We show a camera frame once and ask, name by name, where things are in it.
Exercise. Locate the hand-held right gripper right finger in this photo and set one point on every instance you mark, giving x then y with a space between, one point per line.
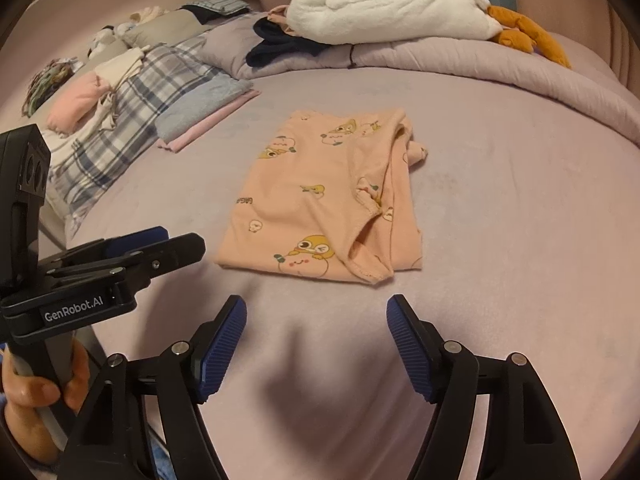
407 345

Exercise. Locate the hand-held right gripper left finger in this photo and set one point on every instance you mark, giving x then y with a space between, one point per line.
225 345

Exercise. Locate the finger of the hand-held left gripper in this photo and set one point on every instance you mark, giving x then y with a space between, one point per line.
140 240
175 252

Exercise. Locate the peach cartoon print pajama top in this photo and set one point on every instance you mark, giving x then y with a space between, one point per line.
300 200

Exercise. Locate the person's left hand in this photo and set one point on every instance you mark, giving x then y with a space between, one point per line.
30 392

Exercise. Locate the pink garment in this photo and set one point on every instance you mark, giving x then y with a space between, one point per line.
75 102

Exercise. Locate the floral cloth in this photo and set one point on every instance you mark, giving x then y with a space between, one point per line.
50 77

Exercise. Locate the lilac bed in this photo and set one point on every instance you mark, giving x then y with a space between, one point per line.
500 260

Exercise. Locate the blue plaid blanket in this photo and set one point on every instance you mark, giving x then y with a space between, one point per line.
140 95

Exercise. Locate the white garment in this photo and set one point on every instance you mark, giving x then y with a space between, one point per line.
120 67

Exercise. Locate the pink and teal folded cloth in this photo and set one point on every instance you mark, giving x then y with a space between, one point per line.
200 107

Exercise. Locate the small white soft toy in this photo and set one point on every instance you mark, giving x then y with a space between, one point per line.
107 40

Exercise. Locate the grey pillow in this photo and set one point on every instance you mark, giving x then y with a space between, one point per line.
165 25

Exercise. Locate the navy dark cloth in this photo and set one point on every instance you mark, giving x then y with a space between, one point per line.
280 50

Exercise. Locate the dark plaid cloth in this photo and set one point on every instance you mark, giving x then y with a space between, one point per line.
220 5

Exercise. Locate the lilac quilt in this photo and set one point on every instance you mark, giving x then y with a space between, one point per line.
450 65

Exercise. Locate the white goose plush toy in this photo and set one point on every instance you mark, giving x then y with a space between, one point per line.
390 10

